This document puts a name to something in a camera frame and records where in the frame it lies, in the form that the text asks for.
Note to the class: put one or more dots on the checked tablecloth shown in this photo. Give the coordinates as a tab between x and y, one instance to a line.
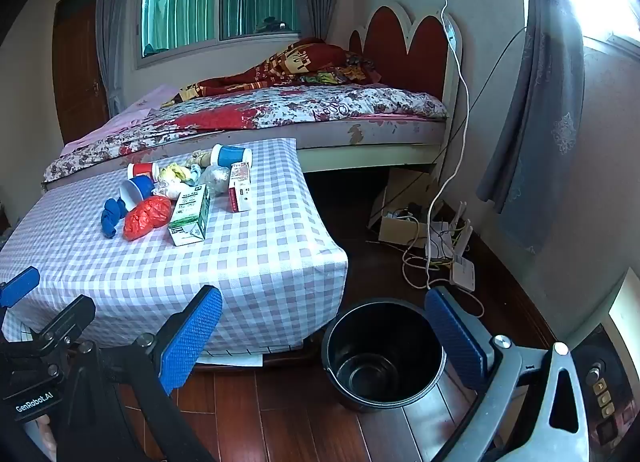
150	282

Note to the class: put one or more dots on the blue cup white inside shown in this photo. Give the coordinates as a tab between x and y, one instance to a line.
136	190

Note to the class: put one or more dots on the pink cloth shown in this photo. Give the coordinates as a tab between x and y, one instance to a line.
130	117

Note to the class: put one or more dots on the floral mattress bed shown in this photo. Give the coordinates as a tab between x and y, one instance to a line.
300	102

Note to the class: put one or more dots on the white tissue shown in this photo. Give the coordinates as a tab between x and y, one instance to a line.
167	188

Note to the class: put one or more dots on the red patterned blanket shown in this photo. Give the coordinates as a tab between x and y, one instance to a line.
280	67

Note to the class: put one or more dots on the green white carton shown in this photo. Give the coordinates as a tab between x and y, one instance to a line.
190	214

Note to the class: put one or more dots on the open cardboard box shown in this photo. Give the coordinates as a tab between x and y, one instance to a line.
395	232

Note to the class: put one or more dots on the beige crumpled paper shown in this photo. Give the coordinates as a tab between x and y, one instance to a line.
200	158

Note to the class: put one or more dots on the red plastic bag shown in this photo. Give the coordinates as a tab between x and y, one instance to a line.
146	217

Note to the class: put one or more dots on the window with green curtain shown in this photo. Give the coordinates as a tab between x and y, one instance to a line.
190	2

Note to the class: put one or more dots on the red white box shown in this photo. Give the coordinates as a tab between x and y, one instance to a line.
239	189

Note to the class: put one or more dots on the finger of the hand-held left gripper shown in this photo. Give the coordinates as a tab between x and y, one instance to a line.
19	287
70	317

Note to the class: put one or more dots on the clear plastic bag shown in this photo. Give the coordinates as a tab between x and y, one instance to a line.
216	179

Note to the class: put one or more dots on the person's left hand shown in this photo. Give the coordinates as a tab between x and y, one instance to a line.
46	437

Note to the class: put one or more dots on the red white headboard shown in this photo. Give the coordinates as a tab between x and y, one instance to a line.
400	37

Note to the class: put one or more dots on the white cabinet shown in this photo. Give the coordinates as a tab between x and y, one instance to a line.
625	302

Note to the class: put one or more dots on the grey hanging towel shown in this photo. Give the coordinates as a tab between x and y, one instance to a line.
540	92

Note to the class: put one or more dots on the colourful pillow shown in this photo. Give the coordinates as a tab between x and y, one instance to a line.
350	73

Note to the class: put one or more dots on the white flat modem box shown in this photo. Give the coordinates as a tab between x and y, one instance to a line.
463	273

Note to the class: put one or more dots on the white router with antennas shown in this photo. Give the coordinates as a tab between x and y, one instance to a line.
442	242

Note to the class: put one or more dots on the mattress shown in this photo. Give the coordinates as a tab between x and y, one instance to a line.
400	129

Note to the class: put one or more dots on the dark brown safe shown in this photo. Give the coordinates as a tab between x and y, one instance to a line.
615	392

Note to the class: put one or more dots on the dark object on windowsill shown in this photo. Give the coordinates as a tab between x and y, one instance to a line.
272	24

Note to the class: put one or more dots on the brown wooden door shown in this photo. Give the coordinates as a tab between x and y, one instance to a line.
80	67

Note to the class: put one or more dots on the black plastic bucket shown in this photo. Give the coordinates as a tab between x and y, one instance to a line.
350	342

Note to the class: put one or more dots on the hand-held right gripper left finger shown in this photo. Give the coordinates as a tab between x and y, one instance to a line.
192	337

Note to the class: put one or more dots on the white bed frame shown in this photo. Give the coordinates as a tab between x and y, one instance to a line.
350	157

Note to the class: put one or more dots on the red white paper cup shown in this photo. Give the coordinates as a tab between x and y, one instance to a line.
142	170

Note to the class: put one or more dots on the yellow paper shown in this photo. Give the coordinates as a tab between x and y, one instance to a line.
175	173

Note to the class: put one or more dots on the blue rubber glove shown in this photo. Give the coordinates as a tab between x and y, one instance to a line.
112	217

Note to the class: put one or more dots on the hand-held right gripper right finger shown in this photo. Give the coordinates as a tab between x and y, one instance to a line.
455	337

